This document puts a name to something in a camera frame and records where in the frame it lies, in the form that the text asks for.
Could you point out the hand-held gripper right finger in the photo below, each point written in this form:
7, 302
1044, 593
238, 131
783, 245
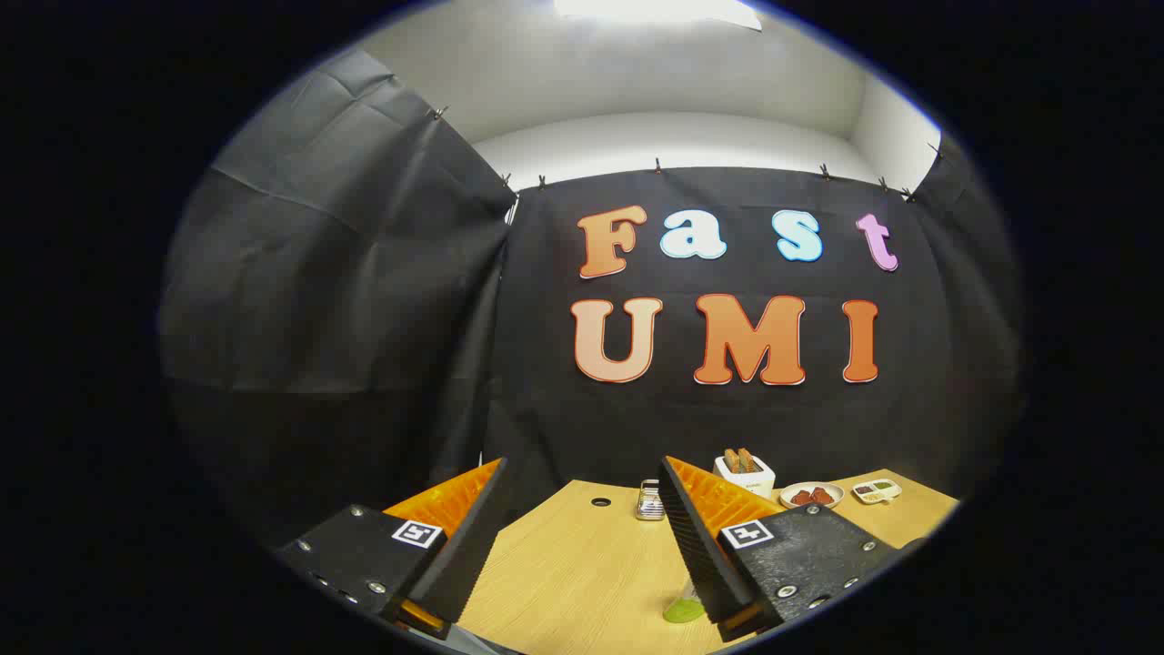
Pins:
696, 537

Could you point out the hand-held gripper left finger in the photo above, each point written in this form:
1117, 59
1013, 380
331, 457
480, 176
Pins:
464, 546

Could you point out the juice bottle white green label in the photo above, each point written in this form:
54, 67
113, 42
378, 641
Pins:
682, 610

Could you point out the white toaster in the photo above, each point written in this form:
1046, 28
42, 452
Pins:
750, 482

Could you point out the wooden table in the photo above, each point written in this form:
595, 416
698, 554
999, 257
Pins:
564, 573

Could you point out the red meat piece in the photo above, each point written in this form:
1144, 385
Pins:
822, 496
800, 498

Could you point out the round white plate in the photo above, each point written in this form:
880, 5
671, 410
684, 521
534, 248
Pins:
812, 503

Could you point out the white divided dish with beans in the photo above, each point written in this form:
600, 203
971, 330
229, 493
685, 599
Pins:
877, 491

